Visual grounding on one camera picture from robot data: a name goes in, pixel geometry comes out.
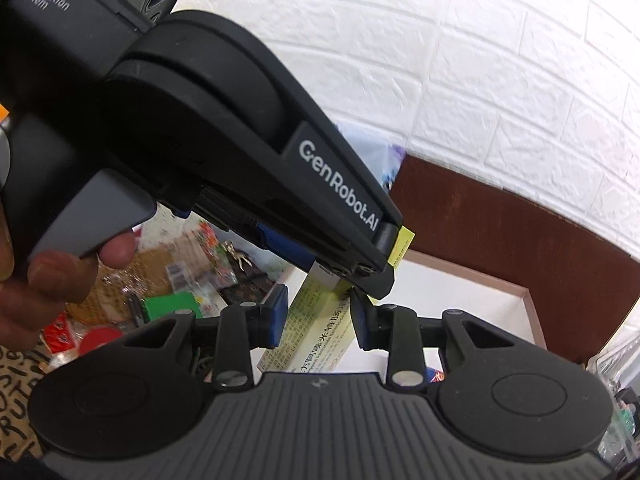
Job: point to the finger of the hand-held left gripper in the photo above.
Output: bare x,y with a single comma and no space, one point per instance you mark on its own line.
340,180
280,242

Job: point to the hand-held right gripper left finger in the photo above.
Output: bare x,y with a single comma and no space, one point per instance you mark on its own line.
278,317

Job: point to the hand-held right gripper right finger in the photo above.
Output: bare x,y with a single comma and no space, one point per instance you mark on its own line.
362,325

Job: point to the pale yellow medicine box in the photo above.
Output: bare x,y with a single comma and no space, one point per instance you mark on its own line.
320,320

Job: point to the brown cardboard box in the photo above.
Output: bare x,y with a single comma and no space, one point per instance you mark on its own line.
475,305

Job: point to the person's left hand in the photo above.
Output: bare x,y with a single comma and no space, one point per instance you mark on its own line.
50,290

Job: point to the floral plastic bag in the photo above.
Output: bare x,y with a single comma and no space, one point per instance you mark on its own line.
380,160

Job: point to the brown monogram pouch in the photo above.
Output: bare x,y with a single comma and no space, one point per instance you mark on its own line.
245,280

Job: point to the blue playing card box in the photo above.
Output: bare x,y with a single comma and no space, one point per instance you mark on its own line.
435,375

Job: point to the green box with white label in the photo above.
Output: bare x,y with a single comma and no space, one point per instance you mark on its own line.
170,305

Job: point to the brown insole in plastic pack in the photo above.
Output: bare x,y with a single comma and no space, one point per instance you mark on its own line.
150,265

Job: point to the brown board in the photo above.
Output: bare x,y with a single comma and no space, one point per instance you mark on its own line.
500,240

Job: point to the red white snack packet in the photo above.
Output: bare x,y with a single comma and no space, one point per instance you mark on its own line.
60,332

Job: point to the clear plastic bag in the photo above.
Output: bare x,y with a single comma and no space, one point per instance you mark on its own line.
620,390

